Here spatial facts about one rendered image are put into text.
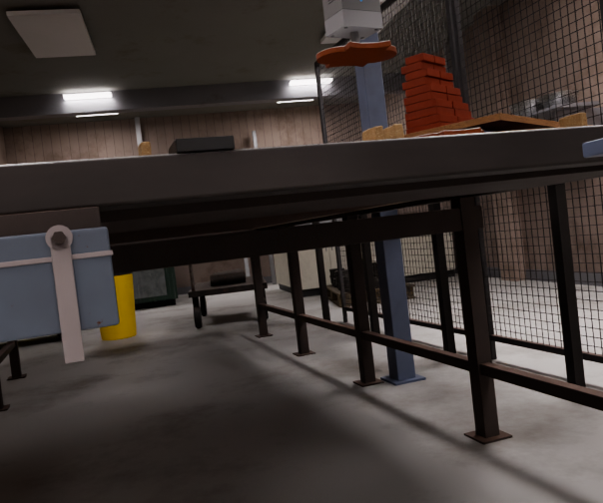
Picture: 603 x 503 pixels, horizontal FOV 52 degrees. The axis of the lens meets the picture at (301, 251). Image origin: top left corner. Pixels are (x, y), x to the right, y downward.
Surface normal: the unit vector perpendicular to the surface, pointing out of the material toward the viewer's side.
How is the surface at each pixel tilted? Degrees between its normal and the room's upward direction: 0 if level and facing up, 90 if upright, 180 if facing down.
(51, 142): 90
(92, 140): 90
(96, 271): 90
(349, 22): 90
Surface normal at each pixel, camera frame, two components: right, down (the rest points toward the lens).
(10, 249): 0.33, -0.01
